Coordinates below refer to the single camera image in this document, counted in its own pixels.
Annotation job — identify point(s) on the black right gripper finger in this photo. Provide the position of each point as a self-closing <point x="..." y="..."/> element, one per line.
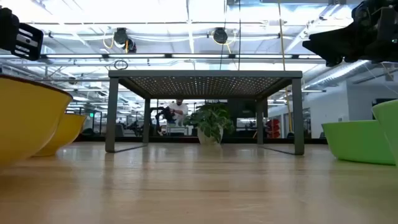
<point x="335" y="62"/>
<point x="339" y="43"/>

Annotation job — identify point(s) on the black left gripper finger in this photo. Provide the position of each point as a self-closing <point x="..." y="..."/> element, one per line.
<point x="9" y="31"/>

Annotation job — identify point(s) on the green plastic bowl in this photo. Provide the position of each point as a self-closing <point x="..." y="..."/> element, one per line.
<point x="351" y="140"/>
<point x="390" y="130"/>

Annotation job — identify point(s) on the yellow blue-patterned bowl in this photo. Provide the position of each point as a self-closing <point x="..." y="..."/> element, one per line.
<point x="28" y="124"/>
<point x="70" y="130"/>

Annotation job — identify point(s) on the black background robot arm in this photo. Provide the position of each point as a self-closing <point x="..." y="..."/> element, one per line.
<point x="169" y="115"/>

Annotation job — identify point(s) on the red storage bins stack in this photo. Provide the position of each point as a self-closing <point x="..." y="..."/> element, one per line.
<point x="273" y="127"/>

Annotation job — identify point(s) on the grey perforated metal riser shelf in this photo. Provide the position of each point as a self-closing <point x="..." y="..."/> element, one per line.
<point x="202" y="74"/>

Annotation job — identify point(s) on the green potted plant white pot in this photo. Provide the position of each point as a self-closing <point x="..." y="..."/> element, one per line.
<point x="208" y="121"/>

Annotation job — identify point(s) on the person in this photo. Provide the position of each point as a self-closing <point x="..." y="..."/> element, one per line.
<point x="180" y="110"/>

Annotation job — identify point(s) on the black aluminium rig frame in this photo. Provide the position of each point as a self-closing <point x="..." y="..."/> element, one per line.
<point x="242" y="140"/>

